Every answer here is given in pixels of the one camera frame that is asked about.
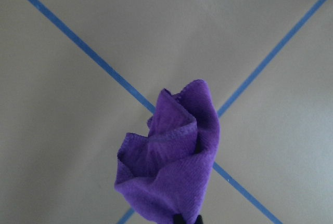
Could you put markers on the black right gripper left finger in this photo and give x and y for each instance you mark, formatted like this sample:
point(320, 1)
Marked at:
point(178, 219)

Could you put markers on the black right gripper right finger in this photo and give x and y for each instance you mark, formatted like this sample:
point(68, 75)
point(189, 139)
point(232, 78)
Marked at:
point(199, 220)

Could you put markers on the purple towel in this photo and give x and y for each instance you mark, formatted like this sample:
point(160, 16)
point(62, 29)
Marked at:
point(167, 172)

